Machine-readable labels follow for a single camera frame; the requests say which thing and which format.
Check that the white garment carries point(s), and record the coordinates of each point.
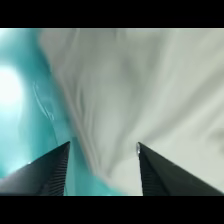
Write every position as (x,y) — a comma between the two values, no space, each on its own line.
(133,90)

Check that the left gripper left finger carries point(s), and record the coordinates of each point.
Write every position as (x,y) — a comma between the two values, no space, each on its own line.
(46,175)

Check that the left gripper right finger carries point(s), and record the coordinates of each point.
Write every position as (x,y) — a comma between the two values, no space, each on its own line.
(163,176)

